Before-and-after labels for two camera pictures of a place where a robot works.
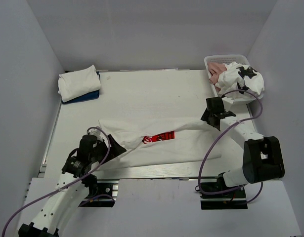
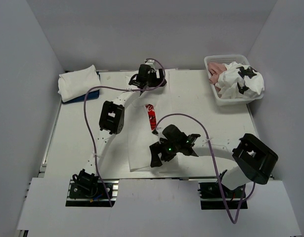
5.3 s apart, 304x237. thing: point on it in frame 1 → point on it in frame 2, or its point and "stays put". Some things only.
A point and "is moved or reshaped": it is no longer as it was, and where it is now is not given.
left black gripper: [115, 149] → [157, 80]
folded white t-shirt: [76, 84] stays put
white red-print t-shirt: [147, 143] is moved or reshaped
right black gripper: [205, 116] → [157, 148]
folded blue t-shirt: [91, 96] stays put
